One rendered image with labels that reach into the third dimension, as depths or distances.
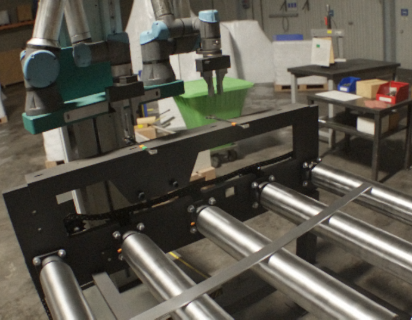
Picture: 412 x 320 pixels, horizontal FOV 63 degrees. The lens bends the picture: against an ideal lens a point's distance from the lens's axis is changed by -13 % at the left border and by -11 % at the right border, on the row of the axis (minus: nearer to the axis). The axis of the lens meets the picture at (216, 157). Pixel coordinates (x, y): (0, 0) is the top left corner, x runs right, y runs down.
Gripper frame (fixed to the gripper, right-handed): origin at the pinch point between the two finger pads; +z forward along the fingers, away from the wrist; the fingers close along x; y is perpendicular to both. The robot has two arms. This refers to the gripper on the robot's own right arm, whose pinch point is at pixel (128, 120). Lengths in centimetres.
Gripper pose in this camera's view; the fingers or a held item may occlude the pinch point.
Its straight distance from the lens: 134.8
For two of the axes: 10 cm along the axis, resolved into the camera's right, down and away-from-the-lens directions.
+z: 0.8, 9.3, 3.5
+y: -5.5, -2.5, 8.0
